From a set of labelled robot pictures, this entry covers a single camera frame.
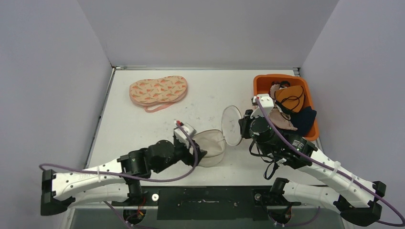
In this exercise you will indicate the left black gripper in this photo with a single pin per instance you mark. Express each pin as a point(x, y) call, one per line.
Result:
point(188, 159)

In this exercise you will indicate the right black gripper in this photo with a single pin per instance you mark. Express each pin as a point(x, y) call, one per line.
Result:
point(243, 125)

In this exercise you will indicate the round white mesh laundry bag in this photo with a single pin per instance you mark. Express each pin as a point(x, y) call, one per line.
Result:
point(215, 141)

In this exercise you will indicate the floral mesh laundry bag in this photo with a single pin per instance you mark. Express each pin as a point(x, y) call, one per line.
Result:
point(157, 94)

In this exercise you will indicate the beige pink lace bra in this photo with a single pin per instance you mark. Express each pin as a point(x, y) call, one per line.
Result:
point(281, 120)

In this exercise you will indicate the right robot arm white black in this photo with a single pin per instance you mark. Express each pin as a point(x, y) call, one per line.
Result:
point(354, 199)

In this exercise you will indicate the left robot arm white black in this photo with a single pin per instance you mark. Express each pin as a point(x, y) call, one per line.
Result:
point(117, 181)

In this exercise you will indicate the orange plastic bin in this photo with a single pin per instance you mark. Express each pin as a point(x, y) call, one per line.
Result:
point(262, 84)

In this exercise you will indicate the navy blue garment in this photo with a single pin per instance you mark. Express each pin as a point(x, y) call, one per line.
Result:
point(304, 121)

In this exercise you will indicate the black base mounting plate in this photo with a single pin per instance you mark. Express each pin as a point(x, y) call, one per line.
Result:
point(209, 203)

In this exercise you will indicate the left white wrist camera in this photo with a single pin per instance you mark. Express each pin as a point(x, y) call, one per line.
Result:
point(184, 131)

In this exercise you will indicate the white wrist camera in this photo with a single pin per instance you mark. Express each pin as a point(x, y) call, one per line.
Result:
point(184, 131)
point(264, 104)

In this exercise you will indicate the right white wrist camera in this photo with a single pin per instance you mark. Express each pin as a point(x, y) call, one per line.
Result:
point(264, 104)

